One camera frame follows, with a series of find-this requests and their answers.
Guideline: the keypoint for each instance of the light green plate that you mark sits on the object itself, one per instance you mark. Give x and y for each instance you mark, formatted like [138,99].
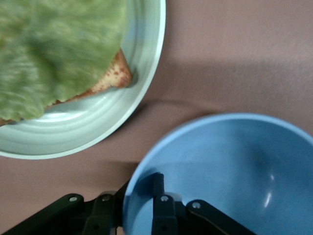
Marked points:
[85,127]

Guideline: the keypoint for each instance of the green lettuce leaf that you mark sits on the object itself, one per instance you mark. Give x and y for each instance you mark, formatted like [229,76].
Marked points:
[49,54]

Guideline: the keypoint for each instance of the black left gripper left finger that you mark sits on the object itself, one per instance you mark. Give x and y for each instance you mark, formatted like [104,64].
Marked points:
[97,215]

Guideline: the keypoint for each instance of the bread slice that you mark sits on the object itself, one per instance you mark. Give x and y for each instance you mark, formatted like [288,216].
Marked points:
[117,76]

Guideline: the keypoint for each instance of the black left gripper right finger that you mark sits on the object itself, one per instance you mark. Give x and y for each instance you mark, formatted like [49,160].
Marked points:
[166,215]

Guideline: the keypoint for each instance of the blue bowl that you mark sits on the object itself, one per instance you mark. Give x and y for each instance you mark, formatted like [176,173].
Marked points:
[220,171]

